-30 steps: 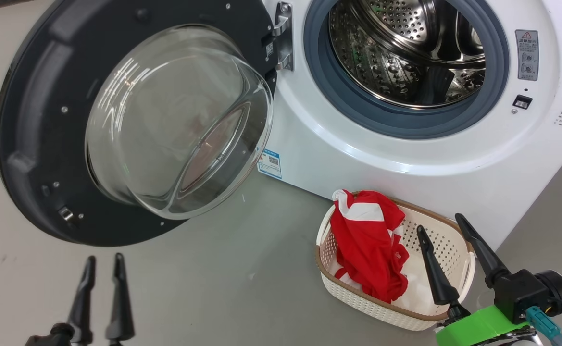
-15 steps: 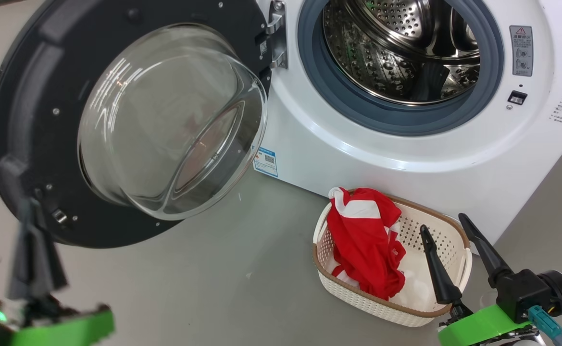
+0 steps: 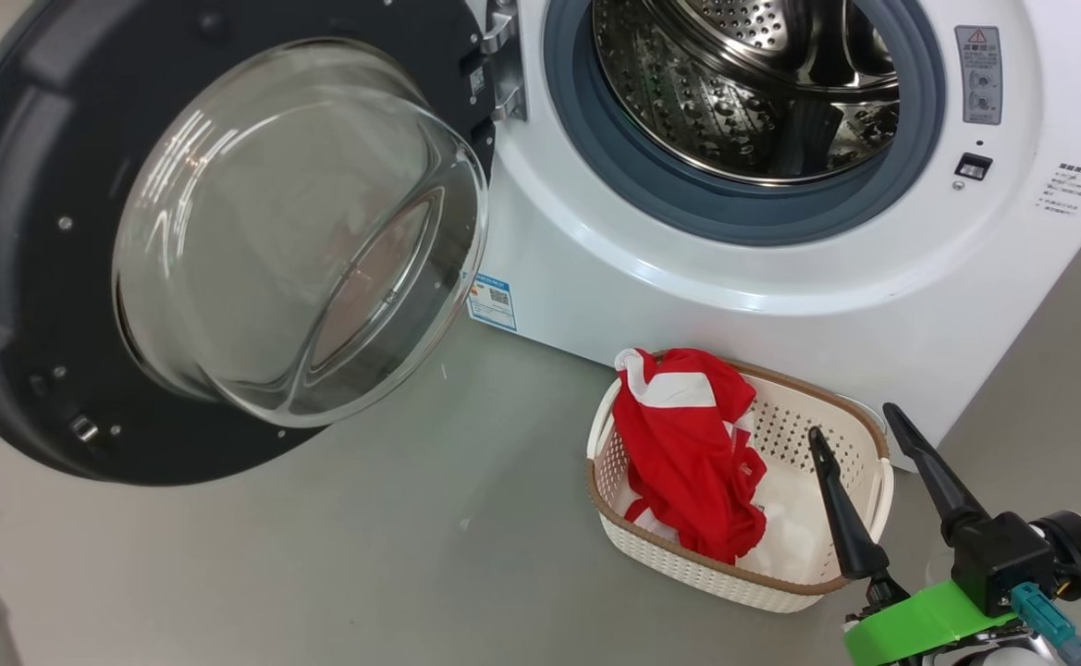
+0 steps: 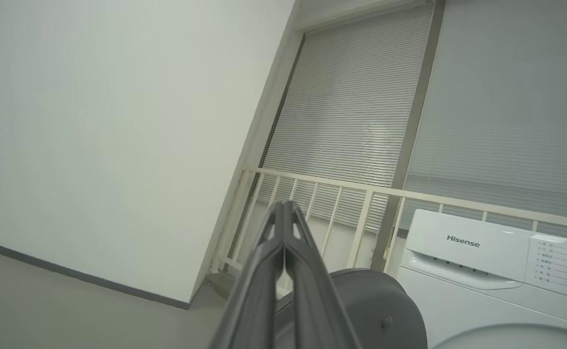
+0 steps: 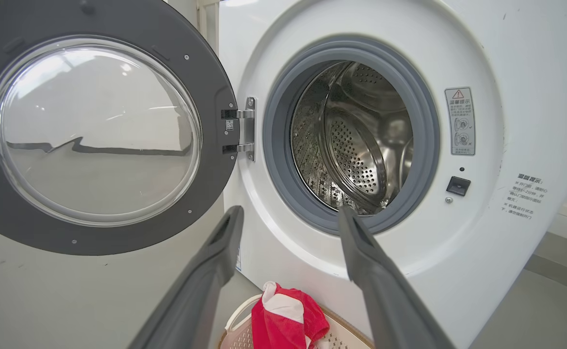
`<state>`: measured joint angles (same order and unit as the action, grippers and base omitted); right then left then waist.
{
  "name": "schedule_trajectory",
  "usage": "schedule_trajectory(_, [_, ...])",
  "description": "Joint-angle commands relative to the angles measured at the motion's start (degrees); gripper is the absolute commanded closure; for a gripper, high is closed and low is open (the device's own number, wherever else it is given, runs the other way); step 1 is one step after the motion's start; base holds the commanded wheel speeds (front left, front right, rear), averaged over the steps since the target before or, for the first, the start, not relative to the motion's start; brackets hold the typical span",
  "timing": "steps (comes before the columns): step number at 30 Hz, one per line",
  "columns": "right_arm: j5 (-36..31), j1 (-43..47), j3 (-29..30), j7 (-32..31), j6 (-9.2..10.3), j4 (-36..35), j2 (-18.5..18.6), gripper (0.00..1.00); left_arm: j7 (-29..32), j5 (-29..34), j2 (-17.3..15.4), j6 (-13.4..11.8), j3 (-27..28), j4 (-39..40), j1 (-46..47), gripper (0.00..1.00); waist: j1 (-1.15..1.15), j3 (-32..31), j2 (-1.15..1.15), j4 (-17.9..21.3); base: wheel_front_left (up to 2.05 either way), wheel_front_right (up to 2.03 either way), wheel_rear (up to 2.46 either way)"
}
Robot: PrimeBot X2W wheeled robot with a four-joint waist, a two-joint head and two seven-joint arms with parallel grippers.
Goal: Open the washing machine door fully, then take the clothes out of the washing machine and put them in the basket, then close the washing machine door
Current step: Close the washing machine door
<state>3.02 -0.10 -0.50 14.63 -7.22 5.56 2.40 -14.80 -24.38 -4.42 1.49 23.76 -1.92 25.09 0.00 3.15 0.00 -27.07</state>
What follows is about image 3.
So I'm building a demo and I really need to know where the small printed text sticker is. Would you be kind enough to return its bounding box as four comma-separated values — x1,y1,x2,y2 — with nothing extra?
1038,164,1081,217

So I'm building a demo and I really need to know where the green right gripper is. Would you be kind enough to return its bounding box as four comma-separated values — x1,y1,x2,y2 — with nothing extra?
808,402,1026,666

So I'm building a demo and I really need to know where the black round glass washer door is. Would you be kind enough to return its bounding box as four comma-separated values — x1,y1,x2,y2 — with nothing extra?
0,0,527,487

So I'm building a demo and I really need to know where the blue energy label sticker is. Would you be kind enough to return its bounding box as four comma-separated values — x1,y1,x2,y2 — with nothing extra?
466,273,518,332

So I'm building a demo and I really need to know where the metal door hinge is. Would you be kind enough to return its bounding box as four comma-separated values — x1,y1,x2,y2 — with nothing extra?
478,0,529,123

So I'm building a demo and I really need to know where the teal right cable connector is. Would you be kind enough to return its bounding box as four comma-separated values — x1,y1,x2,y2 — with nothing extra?
1010,583,1081,666

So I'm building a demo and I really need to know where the grey warning label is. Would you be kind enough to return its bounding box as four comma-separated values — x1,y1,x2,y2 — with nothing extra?
954,25,1003,126

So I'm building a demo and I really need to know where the white washing machine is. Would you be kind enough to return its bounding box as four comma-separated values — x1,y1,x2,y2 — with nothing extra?
461,0,1081,475

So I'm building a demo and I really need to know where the red and white garment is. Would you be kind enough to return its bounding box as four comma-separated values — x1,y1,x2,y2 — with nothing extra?
612,347,769,565

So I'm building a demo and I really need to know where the cream perforated laundry basket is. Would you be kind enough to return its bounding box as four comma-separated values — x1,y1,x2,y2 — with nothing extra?
584,350,895,613

